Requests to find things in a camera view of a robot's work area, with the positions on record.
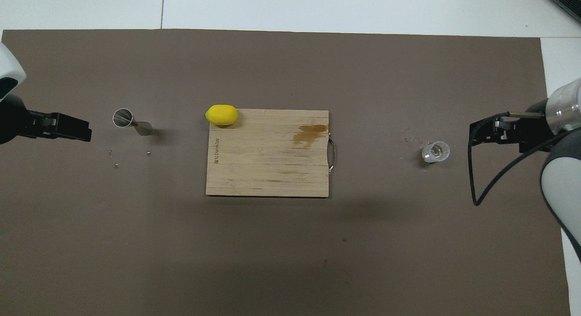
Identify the small clear glass cup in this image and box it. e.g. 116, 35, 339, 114
421, 141, 451, 163

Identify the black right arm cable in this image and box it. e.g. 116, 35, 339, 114
468, 111, 558, 207

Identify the steel double-cone jigger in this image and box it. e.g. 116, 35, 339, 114
113, 108, 153, 136

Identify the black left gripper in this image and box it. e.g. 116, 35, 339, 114
0, 94, 92, 145

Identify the bamboo cutting board with handle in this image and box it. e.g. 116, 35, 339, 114
206, 109, 337, 198

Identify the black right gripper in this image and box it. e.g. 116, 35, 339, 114
470, 99, 556, 153

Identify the yellow lemon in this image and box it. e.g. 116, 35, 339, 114
205, 104, 239, 126

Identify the brown table mat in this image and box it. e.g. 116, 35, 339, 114
0, 29, 571, 316

